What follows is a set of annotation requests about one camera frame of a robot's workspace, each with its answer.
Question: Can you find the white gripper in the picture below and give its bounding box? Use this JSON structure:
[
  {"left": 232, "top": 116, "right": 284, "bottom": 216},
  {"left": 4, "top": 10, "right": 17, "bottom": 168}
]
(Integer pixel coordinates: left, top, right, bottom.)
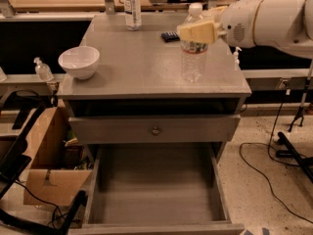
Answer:
[{"left": 177, "top": 0, "right": 263, "bottom": 48}]

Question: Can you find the small clear water bottle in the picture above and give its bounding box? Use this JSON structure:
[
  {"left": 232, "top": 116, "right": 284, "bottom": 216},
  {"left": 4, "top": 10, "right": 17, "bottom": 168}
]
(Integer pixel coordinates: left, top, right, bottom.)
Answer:
[{"left": 180, "top": 3, "right": 207, "bottom": 82}]

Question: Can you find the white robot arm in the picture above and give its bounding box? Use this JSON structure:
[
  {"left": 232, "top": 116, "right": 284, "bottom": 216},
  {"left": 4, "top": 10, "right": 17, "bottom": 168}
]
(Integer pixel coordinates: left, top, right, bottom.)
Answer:
[{"left": 177, "top": 0, "right": 313, "bottom": 59}]

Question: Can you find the small white pump bottle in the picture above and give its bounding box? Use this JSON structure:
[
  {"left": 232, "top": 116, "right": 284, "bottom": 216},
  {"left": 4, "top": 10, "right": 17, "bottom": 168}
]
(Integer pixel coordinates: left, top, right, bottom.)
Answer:
[{"left": 233, "top": 47, "right": 242, "bottom": 66}]

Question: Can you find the tall clear water bottle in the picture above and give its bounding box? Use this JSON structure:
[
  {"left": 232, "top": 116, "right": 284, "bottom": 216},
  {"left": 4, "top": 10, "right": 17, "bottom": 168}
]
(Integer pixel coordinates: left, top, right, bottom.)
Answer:
[{"left": 123, "top": 0, "right": 142, "bottom": 30}]

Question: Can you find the grey wooden drawer cabinet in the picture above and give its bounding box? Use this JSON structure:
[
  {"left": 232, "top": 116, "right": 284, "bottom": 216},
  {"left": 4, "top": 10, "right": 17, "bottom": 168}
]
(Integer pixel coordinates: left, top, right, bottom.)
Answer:
[{"left": 59, "top": 13, "right": 250, "bottom": 156}]

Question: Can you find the grey top drawer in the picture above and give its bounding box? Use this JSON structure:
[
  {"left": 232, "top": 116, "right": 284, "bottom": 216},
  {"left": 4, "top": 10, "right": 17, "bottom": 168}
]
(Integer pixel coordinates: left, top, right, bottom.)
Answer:
[{"left": 69, "top": 115, "right": 241, "bottom": 144}]

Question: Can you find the clear pump sanitizer bottle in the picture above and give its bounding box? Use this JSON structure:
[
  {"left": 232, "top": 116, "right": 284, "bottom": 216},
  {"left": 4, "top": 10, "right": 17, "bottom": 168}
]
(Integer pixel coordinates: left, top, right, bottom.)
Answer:
[{"left": 33, "top": 57, "right": 54, "bottom": 82}]

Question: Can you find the grey open middle drawer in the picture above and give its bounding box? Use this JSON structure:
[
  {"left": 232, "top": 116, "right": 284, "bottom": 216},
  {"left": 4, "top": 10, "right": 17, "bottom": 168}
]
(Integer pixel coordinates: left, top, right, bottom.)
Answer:
[{"left": 68, "top": 147, "right": 245, "bottom": 235}]

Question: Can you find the black snack bar packet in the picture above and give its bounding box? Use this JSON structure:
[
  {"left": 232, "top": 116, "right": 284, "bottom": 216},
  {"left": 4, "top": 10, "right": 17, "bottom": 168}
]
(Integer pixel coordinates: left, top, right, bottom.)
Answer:
[{"left": 160, "top": 31, "right": 180, "bottom": 43}]

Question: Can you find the black tripod stand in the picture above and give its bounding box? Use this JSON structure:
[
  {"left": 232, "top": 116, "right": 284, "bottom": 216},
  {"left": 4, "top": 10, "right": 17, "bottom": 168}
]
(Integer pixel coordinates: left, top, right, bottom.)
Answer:
[{"left": 289, "top": 61, "right": 313, "bottom": 132}]

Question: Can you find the white ceramic bowl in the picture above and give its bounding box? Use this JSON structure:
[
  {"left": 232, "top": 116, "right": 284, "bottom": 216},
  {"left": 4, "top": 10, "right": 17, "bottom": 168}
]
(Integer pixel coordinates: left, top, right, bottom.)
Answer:
[{"left": 58, "top": 46, "right": 100, "bottom": 79}]

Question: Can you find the black stand leg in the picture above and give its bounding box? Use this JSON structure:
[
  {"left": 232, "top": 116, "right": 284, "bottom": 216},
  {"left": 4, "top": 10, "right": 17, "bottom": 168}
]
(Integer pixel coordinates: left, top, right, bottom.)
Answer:
[{"left": 276, "top": 132, "right": 313, "bottom": 183}]

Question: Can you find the brown cardboard box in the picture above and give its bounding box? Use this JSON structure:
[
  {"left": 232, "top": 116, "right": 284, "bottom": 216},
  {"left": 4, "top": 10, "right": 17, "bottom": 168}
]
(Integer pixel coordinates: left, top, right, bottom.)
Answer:
[{"left": 25, "top": 108, "right": 91, "bottom": 206}]

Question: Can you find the black floor cable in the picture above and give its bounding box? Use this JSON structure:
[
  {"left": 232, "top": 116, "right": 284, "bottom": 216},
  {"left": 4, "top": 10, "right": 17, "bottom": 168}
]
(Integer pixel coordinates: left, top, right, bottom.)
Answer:
[{"left": 239, "top": 80, "right": 313, "bottom": 226}]

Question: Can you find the black chair frame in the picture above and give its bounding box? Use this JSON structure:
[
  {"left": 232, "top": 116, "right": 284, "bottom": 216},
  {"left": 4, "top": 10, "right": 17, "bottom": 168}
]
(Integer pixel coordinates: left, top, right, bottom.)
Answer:
[{"left": 0, "top": 89, "right": 87, "bottom": 235}]

